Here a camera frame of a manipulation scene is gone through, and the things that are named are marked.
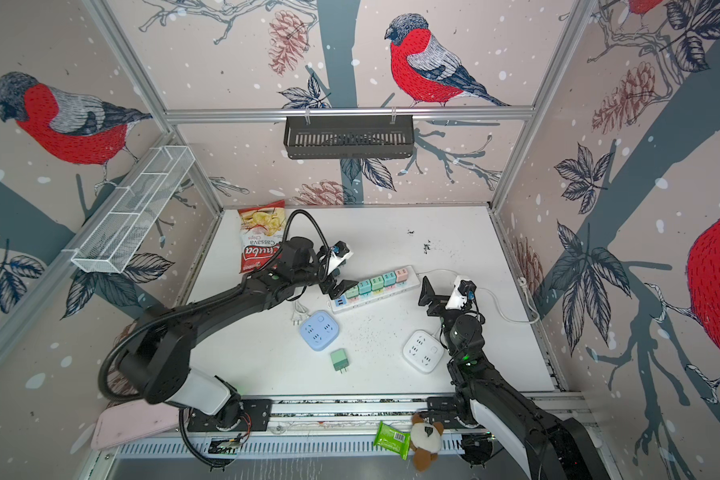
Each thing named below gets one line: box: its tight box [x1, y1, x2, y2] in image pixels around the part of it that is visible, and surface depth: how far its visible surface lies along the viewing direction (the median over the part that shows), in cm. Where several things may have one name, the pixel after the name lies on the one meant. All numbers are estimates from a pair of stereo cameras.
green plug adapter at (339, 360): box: [330, 348, 349, 374], surface depth 83 cm
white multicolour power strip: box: [329, 265, 421, 314], surface depth 94 cm
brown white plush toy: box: [410, 413, 445, 472], surface depth 70 cm
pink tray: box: [91, 399, 180, 451], surface depth 72 cm
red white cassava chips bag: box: [237, 199, 287, 273], surface depth 109 cm
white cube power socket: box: [402, 329, 445, 374], surface depth 83 cm
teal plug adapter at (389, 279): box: [382, 271, 396, 287], surface depth 94 cm
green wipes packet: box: [374, 421, 411, 461], surface depth 71 cm
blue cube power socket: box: [299, 310, 341, 351], surface depth 87 cm
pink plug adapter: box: [395, 268, 409, 283], surface depth 94 cm
